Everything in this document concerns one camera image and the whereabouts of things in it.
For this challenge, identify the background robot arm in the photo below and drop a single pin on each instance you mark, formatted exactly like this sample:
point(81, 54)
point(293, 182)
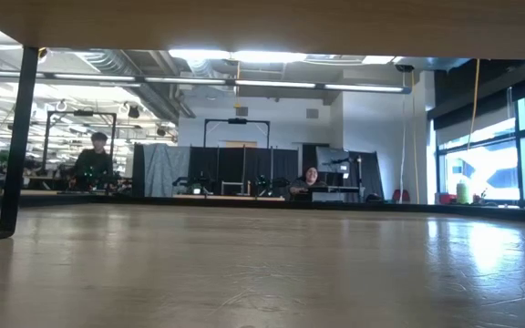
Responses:
point(185, 182)
point(271, 182)

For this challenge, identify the black curtain partition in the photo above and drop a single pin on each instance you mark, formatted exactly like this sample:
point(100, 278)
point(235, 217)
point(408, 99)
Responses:
point(367, 173)
point(267, 159)

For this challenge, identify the person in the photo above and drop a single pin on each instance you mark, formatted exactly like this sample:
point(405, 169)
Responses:
point(310, 175)
point(91, 164)

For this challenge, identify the computer monitor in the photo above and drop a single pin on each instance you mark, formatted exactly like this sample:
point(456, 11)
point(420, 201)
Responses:
point(331, 157)

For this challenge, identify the ceiling strip light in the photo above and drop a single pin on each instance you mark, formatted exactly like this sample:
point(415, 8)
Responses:
point(275, 84)
point(363, 87)
point(185, 80)
point(94, 77)

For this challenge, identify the grey curtain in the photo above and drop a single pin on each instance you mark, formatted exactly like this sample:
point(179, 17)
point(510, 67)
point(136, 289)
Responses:
point(167, 168)

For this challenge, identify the black ceiling spotlight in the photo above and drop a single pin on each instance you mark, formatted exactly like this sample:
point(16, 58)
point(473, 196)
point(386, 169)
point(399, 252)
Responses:
point(133, 112)

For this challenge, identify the raised wooden shelf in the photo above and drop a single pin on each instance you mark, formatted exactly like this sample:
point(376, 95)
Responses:
point(262, 23)

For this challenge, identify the red chair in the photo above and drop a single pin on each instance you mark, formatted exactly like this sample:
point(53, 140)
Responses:
point(401, 197)

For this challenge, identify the red container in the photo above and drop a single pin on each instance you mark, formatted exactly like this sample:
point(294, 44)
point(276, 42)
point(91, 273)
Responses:
point(445, 198)

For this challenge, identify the green bottle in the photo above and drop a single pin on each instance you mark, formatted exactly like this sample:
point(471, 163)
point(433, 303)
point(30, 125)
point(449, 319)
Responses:
point(463, 193)

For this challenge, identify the black gantry frame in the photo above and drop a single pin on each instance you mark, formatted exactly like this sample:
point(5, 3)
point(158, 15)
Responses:
point(237, 120)
point(80, 113)

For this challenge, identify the black table frame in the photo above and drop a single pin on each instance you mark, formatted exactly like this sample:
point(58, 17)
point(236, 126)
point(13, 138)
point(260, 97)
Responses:
point(472, 211)

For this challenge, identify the black shelf support bracket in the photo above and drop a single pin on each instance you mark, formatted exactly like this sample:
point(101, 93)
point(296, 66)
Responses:
point(18, 136)

